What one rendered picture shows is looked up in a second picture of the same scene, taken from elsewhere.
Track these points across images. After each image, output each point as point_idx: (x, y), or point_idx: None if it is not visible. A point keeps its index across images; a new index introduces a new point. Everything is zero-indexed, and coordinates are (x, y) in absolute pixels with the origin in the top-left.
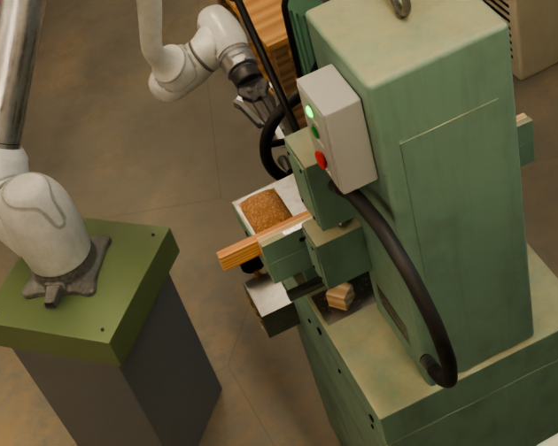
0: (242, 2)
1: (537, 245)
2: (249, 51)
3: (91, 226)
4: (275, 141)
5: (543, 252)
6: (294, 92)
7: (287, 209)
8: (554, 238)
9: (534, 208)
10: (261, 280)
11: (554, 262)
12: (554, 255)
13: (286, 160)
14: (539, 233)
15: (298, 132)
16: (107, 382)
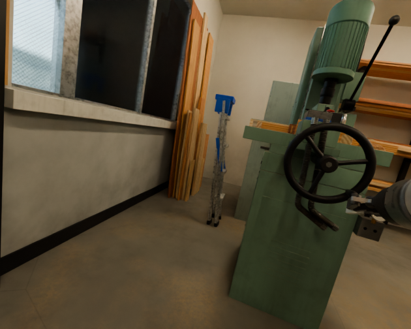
0: (389, 26)
1: (147, 301)
2: (402, 181)
3: None
4: (363, 159)
5: (151, 296)
6: (348, 125)
7: (358, 145)
8: (137, 296)
9: (115, 318)
10: (370, 219)
11: (155, 289)
12: (151, 291)
13: (350, 190)
14: (136, 305)
15: (361, 72)
16: None
